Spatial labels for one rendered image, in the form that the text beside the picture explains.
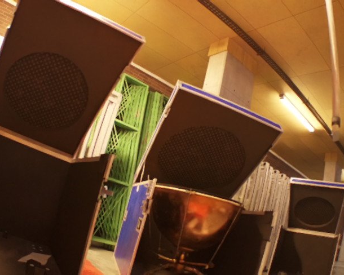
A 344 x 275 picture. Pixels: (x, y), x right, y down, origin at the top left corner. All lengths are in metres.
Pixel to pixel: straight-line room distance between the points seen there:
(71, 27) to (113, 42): 0.30
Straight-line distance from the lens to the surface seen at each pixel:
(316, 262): 5.07
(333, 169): 7.51
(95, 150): 3.39
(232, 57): 3.82
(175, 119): 2.27
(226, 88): 3.54
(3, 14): 4.94
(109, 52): 1.80
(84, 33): 1.77
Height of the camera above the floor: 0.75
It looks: 14 degrees up
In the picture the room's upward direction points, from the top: 16 degrees clockwise
